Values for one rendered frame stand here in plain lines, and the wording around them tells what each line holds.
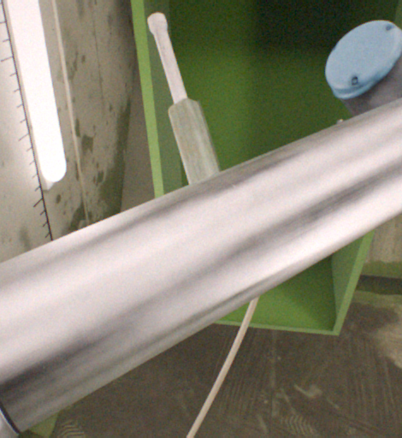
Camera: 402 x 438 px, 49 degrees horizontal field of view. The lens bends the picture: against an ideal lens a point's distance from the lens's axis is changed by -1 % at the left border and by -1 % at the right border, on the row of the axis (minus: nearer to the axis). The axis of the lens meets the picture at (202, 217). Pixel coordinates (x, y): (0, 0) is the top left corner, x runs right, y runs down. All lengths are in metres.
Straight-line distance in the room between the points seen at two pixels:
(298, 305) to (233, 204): 1.47
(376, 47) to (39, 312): 0.43
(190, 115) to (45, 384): 0.58
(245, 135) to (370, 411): 1.21
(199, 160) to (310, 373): 1.50
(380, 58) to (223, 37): 0.86
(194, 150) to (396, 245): 1.88
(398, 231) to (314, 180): 2.22
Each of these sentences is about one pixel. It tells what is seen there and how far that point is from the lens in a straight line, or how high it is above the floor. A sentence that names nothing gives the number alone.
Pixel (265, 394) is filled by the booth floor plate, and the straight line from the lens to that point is 1.98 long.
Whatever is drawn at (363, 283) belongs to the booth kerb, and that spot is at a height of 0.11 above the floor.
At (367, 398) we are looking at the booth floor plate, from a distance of 2.07.
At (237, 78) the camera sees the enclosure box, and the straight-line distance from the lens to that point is 1.38.
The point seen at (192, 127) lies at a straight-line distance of 0.74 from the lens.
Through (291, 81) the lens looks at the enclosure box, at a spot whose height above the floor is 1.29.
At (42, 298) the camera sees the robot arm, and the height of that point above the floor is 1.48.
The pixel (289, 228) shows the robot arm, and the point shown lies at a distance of 0.27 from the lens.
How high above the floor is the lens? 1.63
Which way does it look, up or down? 32 degrees down
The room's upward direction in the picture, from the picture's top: straight up
